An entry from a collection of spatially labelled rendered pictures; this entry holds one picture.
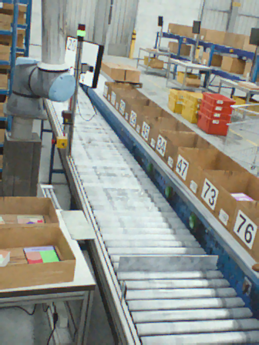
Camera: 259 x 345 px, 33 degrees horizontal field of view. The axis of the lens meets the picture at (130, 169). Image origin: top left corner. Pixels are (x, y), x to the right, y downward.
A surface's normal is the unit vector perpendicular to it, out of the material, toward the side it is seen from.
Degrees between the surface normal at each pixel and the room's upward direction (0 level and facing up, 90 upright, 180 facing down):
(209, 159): 89
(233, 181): 89
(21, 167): 90
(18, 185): 90
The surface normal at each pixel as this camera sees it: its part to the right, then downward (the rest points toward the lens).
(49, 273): 0.39, 0.38
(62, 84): 0.77, 0.42
